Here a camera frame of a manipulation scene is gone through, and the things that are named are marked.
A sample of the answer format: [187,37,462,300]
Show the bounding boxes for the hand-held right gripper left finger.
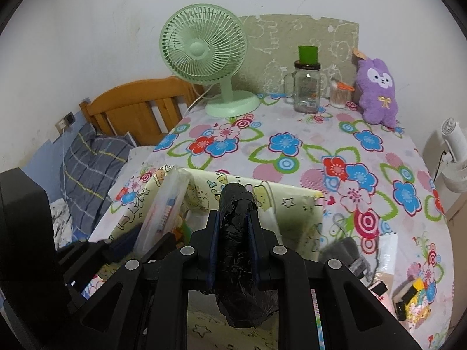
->
[69,209,221,350]

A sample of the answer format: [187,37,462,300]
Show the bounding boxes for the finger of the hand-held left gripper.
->
[58,224,144,264]
[137,231,177,265]

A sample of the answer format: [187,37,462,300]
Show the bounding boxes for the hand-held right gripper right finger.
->
[245,209,420,350]

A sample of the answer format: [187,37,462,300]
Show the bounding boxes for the black garbage bag roll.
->
[200,182,280,330]

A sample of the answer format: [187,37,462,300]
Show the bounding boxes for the clear plastic packet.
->
[135,168,192,256]

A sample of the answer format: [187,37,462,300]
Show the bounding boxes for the yellow printed storage box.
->
[98,166,325,350]

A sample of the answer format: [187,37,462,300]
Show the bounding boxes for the grey sock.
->
[319,236,369,278]

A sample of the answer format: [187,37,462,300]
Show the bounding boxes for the beige sock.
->
[371,272,396,289]

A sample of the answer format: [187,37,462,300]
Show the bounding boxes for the yellow cartoon packet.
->
[394,276,433,322]

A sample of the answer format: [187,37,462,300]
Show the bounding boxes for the crumpled white cloth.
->
[49,197,74,249]

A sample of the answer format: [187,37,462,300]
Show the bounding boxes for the floral tablecloth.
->
[84,91,456,350]

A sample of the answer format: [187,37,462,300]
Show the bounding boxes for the grey plaid pillow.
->
[60,122,135,234]

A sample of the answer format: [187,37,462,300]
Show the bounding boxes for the wooden bed headboard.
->
[79,76,205,146]

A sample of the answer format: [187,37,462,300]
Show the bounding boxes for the glass jar mug green lid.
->
[284,45,322,114]

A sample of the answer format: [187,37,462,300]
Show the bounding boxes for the cotton swab container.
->
[328,80,355,109]

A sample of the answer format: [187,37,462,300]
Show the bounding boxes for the purple plush bunny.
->
[352,48,400,129]

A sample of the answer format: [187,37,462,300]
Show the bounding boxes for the green desk fan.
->
[159,3,261,119]

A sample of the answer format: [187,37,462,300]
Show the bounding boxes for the green printed board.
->
[237,14,360,97]

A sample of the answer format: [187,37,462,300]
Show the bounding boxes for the white standing fan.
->
[423,117,467,194]

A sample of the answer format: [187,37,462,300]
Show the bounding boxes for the wall outlet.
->
[55,111,77,132]

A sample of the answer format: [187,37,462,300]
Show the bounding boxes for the white fan cord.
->
[186,84,216,112]

